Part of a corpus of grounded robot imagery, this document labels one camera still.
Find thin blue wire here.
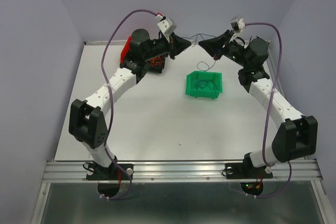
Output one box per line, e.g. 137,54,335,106
194,78,218,91

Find aluminium front rail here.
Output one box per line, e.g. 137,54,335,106
42,159,323,184

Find red plastic bin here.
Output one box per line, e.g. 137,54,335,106
119,36,132,64

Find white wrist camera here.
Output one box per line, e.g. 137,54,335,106
155,14,176,36
230,16,246,35

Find orange wires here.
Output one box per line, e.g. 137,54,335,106
148,55,165,68

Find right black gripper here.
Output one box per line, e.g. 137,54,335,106
199,29,250,68

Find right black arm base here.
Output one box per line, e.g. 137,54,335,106
222,162,273,179

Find green plastic bin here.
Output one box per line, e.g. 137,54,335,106
185,71,223,99

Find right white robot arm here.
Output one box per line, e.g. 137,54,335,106
199,30,318,177

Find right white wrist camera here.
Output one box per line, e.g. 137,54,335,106
230,16,246,35

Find black plastic bin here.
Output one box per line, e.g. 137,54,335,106
148,55,166,74

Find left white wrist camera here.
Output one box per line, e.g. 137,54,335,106
155,14,176,36

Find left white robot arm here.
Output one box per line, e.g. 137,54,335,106
69,28,191,179

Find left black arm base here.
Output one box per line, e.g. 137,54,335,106
82,162,129,180

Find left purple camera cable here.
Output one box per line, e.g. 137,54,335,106
101,9,163,200

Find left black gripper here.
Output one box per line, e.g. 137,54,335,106
143,32,192,61

